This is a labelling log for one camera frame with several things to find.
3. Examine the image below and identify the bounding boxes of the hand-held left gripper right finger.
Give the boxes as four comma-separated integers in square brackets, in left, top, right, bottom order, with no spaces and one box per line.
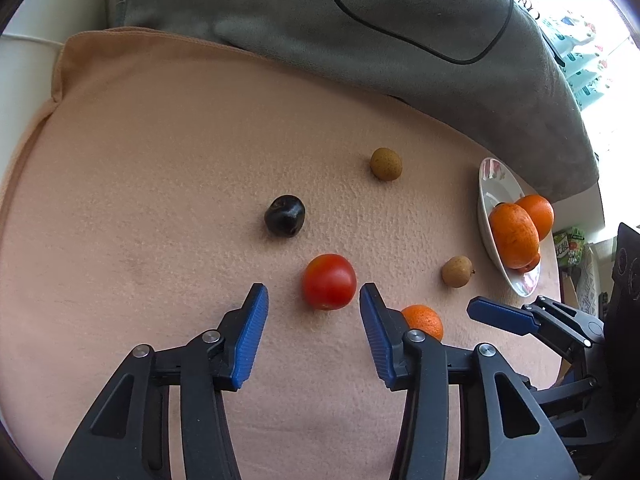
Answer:
[359,283,581,480]

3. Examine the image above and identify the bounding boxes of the brown kiwi, far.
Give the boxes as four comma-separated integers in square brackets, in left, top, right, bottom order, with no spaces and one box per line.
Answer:
[370,147,403,181]

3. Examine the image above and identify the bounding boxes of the black patterned fabric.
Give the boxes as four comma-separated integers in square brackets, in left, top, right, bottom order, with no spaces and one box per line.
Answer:
[604,221,640,333]

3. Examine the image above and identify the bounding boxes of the dark plum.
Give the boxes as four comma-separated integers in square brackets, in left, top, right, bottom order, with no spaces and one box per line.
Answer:
[264,195,306,236]

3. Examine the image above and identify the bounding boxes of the green printed bag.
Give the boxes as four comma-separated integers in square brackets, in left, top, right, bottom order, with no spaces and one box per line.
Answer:
[552,227,589,268]

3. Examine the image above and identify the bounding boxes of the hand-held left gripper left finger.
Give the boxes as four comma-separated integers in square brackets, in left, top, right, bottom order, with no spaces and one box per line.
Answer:
[52,283,269,480]

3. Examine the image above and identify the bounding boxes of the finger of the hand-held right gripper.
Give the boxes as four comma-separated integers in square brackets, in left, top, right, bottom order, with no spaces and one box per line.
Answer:
[532,376,601,408]
[467,295,606,361]

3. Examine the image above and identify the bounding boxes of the grey cushion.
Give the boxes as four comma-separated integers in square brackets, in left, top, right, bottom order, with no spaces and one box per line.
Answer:
[117,0,599,206]

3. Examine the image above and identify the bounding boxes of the small tangerine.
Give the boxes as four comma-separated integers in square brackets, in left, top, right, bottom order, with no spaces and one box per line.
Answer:
[515,251,542,274]
[400,304,444,343]
[515,194,555,243]

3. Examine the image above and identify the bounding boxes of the black cable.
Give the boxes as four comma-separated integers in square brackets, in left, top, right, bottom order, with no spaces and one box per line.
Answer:
[327,0,515,66]

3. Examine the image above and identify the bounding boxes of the beige blanket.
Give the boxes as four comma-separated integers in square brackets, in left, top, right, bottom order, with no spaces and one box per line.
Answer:
[0,27,563,480]

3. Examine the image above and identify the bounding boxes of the floral white plate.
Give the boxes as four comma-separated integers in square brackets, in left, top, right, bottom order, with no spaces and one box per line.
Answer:
[477,157,542,298]

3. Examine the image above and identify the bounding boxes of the red tomato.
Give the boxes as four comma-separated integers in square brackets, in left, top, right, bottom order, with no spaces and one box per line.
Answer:
[301,253,358,311]

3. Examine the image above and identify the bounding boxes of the large orange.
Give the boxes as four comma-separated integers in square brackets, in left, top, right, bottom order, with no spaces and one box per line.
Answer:
[488,202,541,270]

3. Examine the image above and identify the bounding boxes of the brown kiwi, near plate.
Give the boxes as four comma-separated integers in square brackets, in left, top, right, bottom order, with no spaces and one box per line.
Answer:
[441,255,468,288]

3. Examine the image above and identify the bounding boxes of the floral teal pouch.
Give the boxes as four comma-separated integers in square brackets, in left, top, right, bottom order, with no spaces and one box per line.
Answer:
[552,39,608,64]
[572,87,617,112]
[562,66,613,89]
[542,11,597,37]

